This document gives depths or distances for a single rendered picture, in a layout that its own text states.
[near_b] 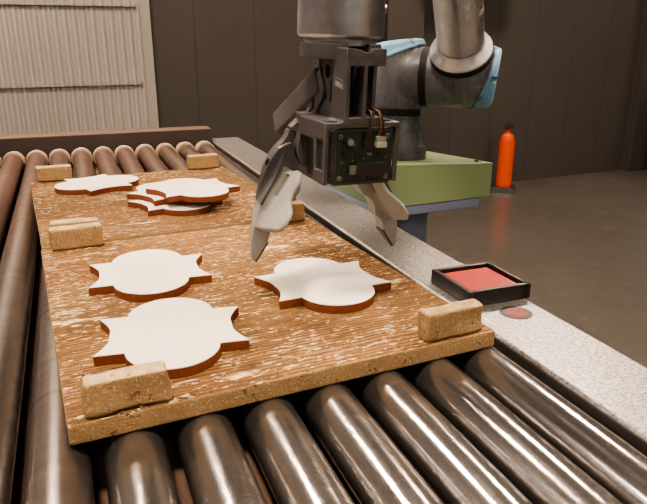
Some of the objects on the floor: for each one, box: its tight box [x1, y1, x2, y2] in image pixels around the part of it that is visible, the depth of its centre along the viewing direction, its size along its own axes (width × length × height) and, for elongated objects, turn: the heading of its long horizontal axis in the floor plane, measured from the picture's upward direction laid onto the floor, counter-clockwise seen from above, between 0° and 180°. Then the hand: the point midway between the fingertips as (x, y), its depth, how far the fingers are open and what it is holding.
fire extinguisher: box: [491, 123, 515, 194], centre depth 512 cm, size 23×23×53 cm
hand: (323, 252), depth 65 cm, fingers open, 14 cm apart
